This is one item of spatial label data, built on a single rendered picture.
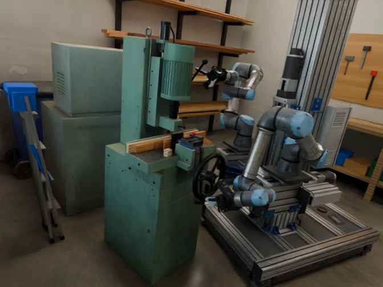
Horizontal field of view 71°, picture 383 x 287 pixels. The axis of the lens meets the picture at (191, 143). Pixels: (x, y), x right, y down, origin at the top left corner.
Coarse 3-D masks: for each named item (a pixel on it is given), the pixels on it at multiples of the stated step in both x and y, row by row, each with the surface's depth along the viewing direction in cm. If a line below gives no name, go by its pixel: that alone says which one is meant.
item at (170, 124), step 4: (160, 116) 170; (164, 116) 170; (168, 116) 171; (160, 120) 171; (164, 120) 168; (168, 120) 166; (172, 120) 164; (176, 120) 164; (180, 120) 166; (160, 124) 171; (164, 124) 169; (168, 124) 166; (172, 124) 164; (176, 124) 164; (180, 124) 167; (168, 128) 167; (172, 128) 165; (176, 128) 165; (180, 128) 168
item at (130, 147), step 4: (184, 132) 184; (188, 132) 185; (192, 132) 188; (164, 136) 171; (168, 136) 172; (148, 140) 160; (152, 140) 162; (156, 140) 164; (128, 144) 150; (132, 144) 151; (136, 144) 153; (128, 148) 150; (132, 148) 152; (128, 152) 151
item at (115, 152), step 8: (112, 144) 188; (120, 144) 190; (112, 152) 180; (120, 152) 177; (112, 160) 182; (120, 160) 176; (128, 168) 171; (136, 168) 165; (144, 176) 161; (152, 176) 156; (160, 176) 151; (168, 176) 155; (176, 176) 161; (184, 176) 167; (192, 176) 173; (152, 184) 157; (160, 184) 153; (168, 184) 158
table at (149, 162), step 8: (216, 144) 183; (144, 152) 155; (152, 152) 156; (160, 152) 158; (208, 152) 179; (128, 160) 152; (136, 160) 147; (144, 160) 144; (152, 160) 146; (160, 160) 147; (168, 160) 151; (176, 160) 156; (144, 168) 143; (152, 168) 143; (160, 168) 148; (184, 168) 153; (192, 168) 154
